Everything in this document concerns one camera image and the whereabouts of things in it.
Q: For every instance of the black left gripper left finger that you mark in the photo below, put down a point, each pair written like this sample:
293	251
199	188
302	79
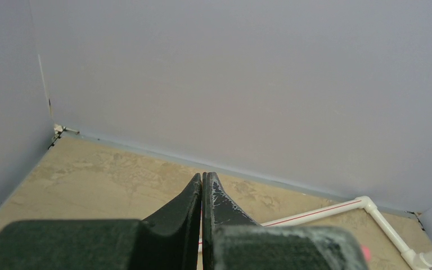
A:
166	239

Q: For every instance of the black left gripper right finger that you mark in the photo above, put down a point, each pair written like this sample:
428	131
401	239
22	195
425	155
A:
231	239

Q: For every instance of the pink capped small bottle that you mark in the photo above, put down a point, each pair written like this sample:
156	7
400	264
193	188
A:
366	252

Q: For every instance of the white PVC pipe frame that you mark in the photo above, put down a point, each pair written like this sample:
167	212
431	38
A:
293	208

